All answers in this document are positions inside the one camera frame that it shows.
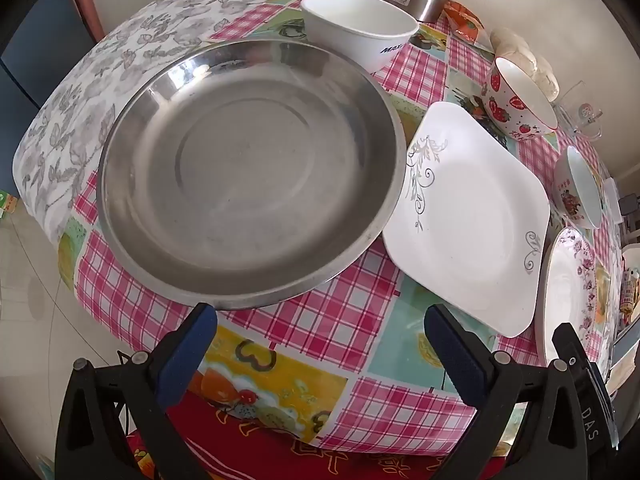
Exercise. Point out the round pink floral plate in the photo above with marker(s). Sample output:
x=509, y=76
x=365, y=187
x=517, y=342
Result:
x=565, y=285

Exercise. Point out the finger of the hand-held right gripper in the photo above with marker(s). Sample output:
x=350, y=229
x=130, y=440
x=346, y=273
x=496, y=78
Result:
x=597, y=420

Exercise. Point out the strawberry print bowl red rim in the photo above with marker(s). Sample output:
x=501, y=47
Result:
x=510, y=105

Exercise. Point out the small flower print bowl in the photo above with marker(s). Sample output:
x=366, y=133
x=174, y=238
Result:
x=570, y=195

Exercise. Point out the large stainless steel plate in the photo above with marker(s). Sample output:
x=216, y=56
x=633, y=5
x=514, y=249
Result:
x=240, y=175

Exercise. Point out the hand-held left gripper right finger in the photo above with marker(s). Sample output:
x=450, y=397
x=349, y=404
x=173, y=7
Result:
x=460, y=360

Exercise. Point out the orange snack packet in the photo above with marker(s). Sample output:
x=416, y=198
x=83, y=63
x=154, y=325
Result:
x=465, y=22

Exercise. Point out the plain white bowl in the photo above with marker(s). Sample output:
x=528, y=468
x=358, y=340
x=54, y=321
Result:
x=360, y=30

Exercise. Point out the small white box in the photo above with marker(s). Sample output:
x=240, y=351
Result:
x=612, y=200

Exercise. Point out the dark blue panel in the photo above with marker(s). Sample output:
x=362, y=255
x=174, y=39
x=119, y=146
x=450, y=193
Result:
x=40, y=50

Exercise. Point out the clear glass mug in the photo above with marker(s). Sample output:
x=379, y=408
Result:
x=585, y=112

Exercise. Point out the square white plate grey scrolls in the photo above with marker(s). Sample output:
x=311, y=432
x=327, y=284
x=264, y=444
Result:
x=465, y=210

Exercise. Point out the bag of steamed buns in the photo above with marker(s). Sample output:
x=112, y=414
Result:
x=520, y=50

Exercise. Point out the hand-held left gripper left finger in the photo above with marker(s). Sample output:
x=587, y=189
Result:
x=185, y=355

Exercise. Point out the small green box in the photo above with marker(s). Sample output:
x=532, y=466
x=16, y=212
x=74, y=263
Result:
x=9, y=204

